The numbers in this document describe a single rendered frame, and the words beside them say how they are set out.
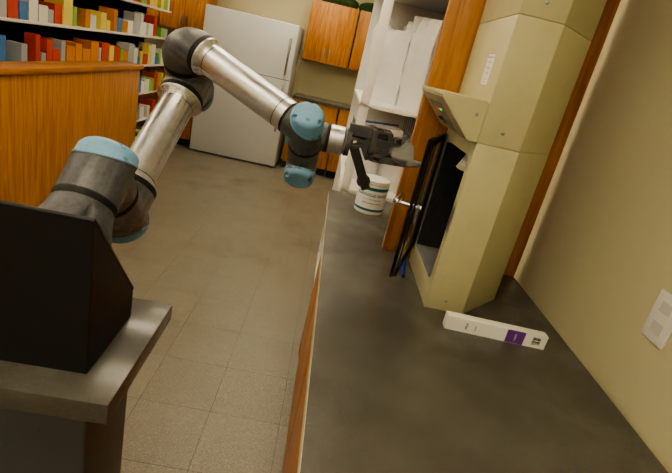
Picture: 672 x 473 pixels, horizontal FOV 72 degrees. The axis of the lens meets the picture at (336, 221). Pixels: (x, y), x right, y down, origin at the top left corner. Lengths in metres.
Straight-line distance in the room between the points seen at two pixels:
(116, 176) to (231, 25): 5.30
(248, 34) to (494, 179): 5.15
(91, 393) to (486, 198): 0.96
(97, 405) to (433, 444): 0.56
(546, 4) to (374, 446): 0.99
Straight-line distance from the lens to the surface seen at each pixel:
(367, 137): 1.20
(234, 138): 6.26
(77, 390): 0.90
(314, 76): 6.72
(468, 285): 1.33
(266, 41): 6.10
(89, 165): 0.96
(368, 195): 1.96
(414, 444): 0.90
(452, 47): 1.55
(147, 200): 1.11
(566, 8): 1.25
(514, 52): 1.21
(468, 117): 1.19
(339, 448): 0.84
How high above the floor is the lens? 1.53
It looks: 19 degrees down
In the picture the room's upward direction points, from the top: 13 degrees clockwise
